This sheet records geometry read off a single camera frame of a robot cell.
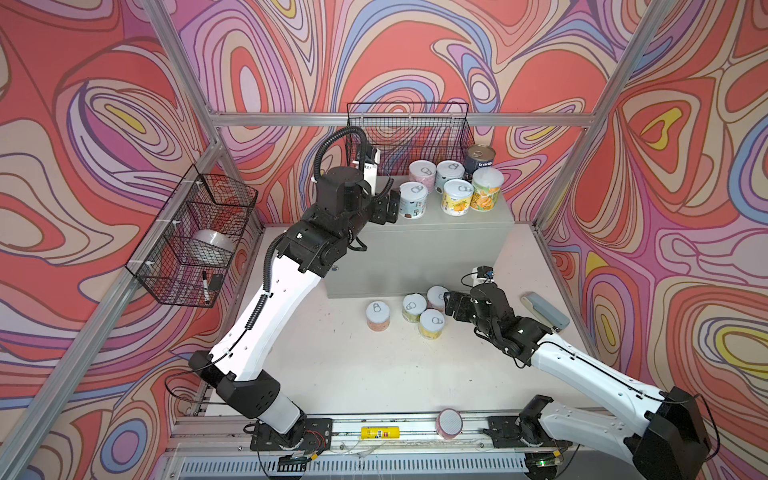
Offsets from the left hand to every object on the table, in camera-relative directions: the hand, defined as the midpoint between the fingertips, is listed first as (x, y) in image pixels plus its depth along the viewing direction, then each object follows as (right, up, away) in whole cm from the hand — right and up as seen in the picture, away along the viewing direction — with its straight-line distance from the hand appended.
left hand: (382, 183), depth 63 cm
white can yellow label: (+14, -36, +24) cm, 46 cm away
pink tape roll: (+16, -56, +8) cm, 59 cm away
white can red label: (+16, -29, +29) cm, 44 cm away
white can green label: (+9, -32, +27) cm, 43 cm away
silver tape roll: (-42, -14, +7) cm, 45 cm away
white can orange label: (-2, -35, +26) cm, 44 cm away
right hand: (+21, -29, +19) cm, 41 cm away
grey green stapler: (+50, -33, +28) cm, 66 cm away
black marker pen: (-44, -23, +9) cm, 50 cm away
